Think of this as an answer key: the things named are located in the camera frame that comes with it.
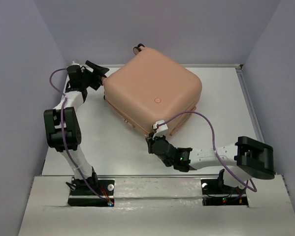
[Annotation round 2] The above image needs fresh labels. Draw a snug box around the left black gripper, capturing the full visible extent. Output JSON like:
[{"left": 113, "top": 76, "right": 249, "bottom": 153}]
[{"left": 81, "top": 61, "right": 109, "bottom": 90}]

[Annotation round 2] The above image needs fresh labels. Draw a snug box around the pink hard-shell suitcase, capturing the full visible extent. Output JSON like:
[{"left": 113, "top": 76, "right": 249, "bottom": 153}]
[{"left": 103, "top": 44, "right": 202, "bottom": 136}]

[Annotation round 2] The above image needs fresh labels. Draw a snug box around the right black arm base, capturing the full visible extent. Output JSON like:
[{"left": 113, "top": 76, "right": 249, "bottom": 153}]
[{"left": 201, "top": 179, "right": 249, "bottom": 207}]

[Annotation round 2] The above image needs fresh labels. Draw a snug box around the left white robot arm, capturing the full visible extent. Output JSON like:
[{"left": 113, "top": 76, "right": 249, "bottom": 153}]
[{"left": 43, "top": 61, "right": 109, "bottom": 195}]

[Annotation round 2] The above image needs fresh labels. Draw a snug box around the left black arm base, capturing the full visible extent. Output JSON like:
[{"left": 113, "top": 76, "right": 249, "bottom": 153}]
[{"left": 66, "top": 178, "right": 115, "bottom": 207}]

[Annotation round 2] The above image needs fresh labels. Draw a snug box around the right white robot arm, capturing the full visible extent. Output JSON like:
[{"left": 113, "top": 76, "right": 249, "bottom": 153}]
[{"left": 145, "top": 133, "right": 275, "bottom": 193}]

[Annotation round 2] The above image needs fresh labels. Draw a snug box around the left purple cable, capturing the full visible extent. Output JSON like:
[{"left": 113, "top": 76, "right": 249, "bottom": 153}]
[{"left": 49, "top": 67, "right": 113, "bottom": 205}]

